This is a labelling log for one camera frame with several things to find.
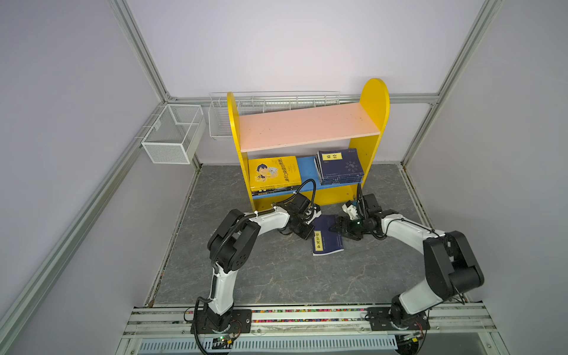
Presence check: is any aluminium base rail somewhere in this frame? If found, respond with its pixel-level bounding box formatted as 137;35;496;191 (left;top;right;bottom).
117;303;509;354

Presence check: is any yellow wooden bookshelf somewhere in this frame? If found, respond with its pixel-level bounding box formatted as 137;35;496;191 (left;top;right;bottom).
226;78;391;185

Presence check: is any navy book bottom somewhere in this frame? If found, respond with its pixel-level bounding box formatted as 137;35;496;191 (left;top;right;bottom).
316;149;364;181

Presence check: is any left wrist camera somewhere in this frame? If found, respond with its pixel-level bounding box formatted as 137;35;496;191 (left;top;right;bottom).
307;204;322;223

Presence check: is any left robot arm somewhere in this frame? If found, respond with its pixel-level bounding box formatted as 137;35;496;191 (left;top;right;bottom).
192;179;321;334

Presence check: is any yellow cartoon book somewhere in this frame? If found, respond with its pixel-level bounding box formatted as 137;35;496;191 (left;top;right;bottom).
248;156;302;193
251;186;298;197

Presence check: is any white mesh basket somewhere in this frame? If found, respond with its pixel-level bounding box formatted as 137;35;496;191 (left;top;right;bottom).
142;104;206;165

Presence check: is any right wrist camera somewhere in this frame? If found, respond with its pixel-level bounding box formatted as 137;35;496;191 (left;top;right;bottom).
342;201;359;220

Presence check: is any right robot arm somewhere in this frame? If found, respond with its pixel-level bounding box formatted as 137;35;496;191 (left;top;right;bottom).
331;185;485;330

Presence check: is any white wire rack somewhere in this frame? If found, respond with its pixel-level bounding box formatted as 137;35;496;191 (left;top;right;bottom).
207;91;340;141

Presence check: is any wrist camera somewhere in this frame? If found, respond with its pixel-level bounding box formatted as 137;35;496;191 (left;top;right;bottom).
342;201;359;220
307;204;322;223

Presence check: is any navy book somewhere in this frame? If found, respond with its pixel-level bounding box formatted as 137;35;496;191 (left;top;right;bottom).
312;214;344;256
316;149;364;181
319;175;363;186

